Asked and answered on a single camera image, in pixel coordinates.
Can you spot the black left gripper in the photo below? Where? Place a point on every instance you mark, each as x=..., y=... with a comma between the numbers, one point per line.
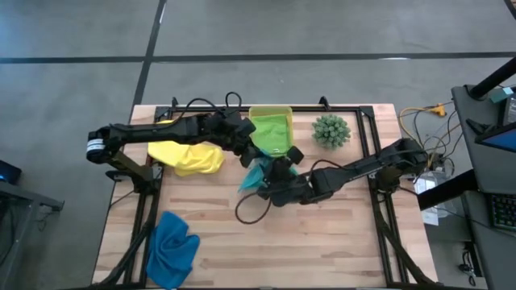
x=235, y=131

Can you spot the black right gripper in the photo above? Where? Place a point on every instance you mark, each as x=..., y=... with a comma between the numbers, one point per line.
x=284, y=187

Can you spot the teal microfiber towel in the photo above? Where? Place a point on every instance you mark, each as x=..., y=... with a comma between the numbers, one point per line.
x=252, y=179

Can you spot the green microfiber towel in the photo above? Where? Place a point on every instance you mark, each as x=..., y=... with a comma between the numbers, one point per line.
x=270, y=133

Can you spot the yellow translucent plastic bin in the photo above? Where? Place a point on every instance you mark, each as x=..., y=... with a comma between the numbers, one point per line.
x=270, y=109

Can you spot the yellow microfiber towel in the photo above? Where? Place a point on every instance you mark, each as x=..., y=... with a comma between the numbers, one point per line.
x=193, y=161

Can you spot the blue microfiber towel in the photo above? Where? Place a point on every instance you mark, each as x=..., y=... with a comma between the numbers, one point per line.
x=171, y=249

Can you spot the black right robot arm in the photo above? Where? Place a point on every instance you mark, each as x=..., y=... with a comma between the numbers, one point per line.
x=363, y=171

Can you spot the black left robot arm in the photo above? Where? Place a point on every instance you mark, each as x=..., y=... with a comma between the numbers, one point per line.
x=161, y=129

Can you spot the artificial plant in patterned pot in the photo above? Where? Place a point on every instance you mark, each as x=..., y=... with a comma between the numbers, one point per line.
x=330, y=131

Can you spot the white box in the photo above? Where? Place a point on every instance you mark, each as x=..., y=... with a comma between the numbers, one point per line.
x=425, y=184

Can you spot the white paper sheet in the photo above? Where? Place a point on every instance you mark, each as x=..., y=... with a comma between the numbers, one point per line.
x=430, y=218

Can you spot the black diagonal bar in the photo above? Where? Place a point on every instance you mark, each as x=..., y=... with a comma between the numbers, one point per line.
x=443, y=191

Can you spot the grey desk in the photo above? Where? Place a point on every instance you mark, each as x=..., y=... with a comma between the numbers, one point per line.
x=496, y=173

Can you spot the black keyboard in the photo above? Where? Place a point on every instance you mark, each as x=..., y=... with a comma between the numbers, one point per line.
x=504, y=211

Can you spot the grey metal cart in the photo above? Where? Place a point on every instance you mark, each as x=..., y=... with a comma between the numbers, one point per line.
x=24, y=195

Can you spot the laptop with blue screen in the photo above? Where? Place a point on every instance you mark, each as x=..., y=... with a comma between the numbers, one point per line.
x=504, y=141

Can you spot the black device with blue light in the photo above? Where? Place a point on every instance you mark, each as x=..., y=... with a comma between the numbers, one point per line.
x=10, y=173

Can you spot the black pole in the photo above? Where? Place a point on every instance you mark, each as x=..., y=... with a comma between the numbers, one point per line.
x=493, y=78

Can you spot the small teal box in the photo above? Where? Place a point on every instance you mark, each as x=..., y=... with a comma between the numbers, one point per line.
x=502, y=95

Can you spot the black aluminium table frame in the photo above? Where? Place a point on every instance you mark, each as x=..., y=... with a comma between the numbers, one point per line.
x=342, y=108

